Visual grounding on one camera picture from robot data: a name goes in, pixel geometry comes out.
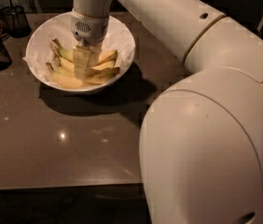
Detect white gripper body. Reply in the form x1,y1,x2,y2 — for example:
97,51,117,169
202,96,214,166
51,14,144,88
71,9,109,46

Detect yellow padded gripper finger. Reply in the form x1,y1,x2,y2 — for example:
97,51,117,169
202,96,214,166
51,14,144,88
73,42,102,76

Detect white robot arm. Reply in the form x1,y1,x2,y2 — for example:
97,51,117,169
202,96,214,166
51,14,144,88
72,0,263,224

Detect green-stemmed banana at back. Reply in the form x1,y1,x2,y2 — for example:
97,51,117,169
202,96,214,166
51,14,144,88
50,38,73,62

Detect yellow banana left middle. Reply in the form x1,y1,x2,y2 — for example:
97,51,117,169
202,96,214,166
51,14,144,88
54,55,75,73

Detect yellow banana middle right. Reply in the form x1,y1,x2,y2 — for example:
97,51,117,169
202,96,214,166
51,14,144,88
89,60,116,76

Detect yellow banana upper right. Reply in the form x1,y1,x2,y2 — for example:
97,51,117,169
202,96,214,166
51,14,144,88
98,49,118,64

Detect white bowl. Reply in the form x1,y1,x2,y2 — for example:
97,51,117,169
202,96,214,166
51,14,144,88
25,11,137,95

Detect yellow banana lower right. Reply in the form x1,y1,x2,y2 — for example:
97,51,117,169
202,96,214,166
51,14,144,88
86,67,119,84

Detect large yellow banana at front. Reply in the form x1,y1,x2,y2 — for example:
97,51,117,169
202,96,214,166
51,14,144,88
46,63,84,90

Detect white paper bowl liner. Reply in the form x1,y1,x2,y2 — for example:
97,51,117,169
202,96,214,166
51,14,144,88
22,16,135,89

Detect black mesh pen holder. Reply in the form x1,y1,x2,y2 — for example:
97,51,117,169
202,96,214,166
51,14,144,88
1,0,32,38

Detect drawer handle under table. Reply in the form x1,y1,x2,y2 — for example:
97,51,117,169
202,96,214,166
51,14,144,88
94,192,145,201

